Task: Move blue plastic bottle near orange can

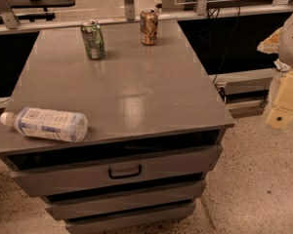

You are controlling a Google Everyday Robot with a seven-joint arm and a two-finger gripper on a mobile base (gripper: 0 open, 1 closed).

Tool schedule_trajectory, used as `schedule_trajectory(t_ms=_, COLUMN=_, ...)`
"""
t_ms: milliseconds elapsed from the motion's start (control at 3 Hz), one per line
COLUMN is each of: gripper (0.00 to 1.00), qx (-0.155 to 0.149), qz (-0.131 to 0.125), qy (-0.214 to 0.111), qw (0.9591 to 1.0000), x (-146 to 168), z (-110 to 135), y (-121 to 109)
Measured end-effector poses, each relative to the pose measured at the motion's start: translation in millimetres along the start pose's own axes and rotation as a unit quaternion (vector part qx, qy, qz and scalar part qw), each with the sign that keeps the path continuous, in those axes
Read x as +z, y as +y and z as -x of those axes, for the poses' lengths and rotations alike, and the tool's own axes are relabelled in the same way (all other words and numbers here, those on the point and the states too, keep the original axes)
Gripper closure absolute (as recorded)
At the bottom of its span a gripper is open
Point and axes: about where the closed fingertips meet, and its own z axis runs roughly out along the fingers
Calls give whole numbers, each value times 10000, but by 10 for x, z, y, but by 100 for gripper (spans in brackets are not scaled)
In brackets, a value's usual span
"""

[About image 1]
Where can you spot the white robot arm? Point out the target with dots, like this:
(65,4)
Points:
(281,43)

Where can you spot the drawer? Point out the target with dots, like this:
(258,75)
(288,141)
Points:
(94,174)
(127,200)
(116,221)

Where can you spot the black drawer handle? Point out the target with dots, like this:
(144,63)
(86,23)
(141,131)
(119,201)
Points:
(125,173)

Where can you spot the green soda can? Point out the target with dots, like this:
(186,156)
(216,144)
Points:
(93,39)

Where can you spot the top drawer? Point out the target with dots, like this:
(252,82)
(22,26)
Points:
(94,174)

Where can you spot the blue plastic bottle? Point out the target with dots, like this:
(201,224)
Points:
(47,123)

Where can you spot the grey metal rail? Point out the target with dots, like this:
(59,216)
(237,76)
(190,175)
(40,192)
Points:
(233,12)

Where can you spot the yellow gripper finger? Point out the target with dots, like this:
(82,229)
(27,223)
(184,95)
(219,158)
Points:
(281,114)

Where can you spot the grey drawer cabinet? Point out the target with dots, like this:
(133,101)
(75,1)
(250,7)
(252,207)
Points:
(138,99)

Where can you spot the middle drawer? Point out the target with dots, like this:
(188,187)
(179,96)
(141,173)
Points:
(127,200)

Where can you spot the orange soda can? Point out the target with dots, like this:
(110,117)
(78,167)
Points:
(149,22)

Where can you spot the grey side bench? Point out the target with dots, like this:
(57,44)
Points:
(245,81)

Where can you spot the bottom drawer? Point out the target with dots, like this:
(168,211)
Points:
(116,221)

